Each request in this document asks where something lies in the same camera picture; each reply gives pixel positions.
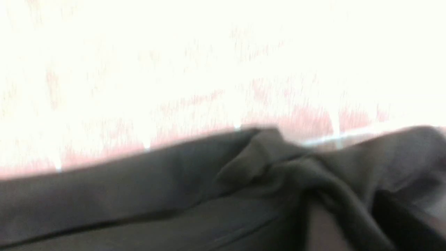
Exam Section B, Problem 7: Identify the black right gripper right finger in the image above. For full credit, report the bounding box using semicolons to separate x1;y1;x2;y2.
372;190;446;251

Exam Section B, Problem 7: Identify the dark gray long-sleeve top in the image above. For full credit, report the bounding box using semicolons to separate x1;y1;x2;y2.
0;127;445;251

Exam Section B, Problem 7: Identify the pink checkered tablecloth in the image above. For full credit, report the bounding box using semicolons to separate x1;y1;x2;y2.
1;0;446;179

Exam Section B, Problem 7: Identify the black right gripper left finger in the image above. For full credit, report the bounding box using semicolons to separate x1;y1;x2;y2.
306;200;352;251

